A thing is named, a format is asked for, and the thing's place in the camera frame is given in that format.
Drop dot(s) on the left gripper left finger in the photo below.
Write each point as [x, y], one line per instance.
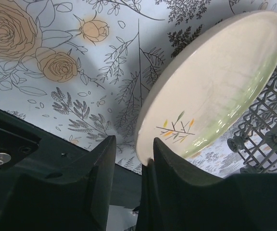
[75, 198]

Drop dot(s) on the floral tablecloth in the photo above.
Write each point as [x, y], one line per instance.
[81, 69]

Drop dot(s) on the grey wire dish rack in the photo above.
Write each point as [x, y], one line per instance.
[255, 140]

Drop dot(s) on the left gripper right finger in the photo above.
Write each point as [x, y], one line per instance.
[178, 196]

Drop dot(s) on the cream leaf plate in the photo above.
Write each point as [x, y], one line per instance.
[209, 85]

